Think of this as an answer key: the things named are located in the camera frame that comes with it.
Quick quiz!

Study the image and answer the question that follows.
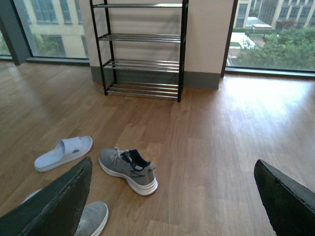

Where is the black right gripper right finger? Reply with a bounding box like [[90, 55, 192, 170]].
[[254, 159, 315, 236]]

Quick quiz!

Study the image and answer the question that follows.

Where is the light blue slipper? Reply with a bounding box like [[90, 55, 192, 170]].
[[21, 189, 42, 204], [34, 136, 93, 172]]

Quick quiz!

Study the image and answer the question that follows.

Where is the black metal shoe rack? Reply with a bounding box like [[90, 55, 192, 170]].
[[90, 0, 189, 102]]

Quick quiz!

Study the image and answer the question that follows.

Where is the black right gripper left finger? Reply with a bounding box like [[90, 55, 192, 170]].
[[0, 157, 93, 236]]

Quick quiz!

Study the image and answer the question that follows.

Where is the grey knit sneaker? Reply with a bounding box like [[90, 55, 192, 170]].
[[74, 201, 109, 236], [98, 147, 158, 196]]

